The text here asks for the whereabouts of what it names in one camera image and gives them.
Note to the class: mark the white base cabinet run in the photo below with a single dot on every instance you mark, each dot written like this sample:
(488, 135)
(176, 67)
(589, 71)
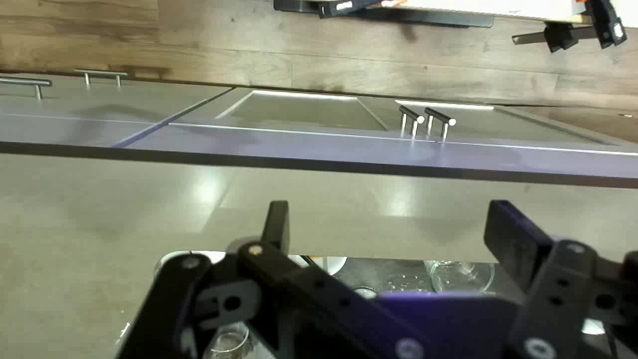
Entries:
(300, 143)

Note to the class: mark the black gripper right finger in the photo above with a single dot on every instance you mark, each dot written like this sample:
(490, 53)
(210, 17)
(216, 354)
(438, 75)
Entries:
(565, 301)

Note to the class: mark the robot mounting table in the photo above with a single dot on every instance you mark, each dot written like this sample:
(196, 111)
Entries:
(432, 19)

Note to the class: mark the black orange bar clamp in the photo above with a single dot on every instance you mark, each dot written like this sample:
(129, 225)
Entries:
(565, 35)

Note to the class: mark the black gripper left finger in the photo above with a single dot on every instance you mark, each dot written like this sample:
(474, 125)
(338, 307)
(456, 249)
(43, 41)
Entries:
(180, 301)

